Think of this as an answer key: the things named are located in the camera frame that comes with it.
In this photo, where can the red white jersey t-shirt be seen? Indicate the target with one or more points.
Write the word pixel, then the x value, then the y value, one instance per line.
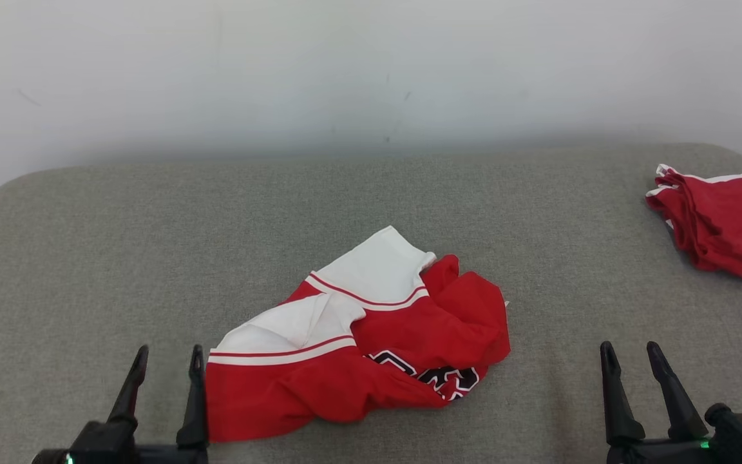
pixel 358 361

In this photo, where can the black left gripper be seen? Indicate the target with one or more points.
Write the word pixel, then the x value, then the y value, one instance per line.
pixel 171 455

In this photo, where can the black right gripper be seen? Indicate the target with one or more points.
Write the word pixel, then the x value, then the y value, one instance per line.
pixel 661 453

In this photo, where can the small red garment white trim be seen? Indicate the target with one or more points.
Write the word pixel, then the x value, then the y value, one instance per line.
pixel 725 222

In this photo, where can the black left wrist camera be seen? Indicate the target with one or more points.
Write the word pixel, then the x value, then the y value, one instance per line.
pixel 104 441

